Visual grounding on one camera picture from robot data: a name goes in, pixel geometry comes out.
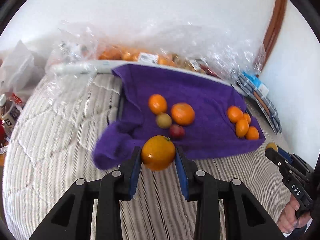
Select green kiwi fruit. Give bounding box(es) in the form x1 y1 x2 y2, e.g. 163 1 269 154
265 142 278 152
156 113 172 129

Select oval yellow orange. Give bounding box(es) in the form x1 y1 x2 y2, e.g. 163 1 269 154
235 119 249 138

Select orange mandarin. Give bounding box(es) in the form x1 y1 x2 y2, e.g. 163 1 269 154
243 113 251 125
148 94 168 115
227 106 243 124

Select small red apple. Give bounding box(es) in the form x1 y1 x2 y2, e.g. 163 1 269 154
169 124 185 140

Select large orange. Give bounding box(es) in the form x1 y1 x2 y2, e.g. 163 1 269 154
171 102 195 126

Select person's right hand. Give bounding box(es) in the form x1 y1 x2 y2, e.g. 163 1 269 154
278 195 312 234

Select blue white tissue pack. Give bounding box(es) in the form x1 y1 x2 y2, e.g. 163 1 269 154
242 72 269 96

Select purple towel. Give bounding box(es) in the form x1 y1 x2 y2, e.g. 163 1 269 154
93 64 265 170

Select blue checked folded cloth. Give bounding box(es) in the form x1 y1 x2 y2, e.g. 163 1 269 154
237 73 282 134

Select striped quilted mattress cover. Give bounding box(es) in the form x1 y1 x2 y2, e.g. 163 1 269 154
2 74 290 239

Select dark drink bottle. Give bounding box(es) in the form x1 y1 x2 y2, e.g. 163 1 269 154
0 94 20 137

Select clear plastic bags of fruit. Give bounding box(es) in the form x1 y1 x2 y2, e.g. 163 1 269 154
98 24 266 82

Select white plastic bag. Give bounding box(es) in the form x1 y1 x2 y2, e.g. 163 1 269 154
1 41 35 104

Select crumpled clear plastic bag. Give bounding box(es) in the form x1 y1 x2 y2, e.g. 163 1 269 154
45 22 103 99

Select brown wooden door frame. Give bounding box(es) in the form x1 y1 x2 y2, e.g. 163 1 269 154
254 0 287 70

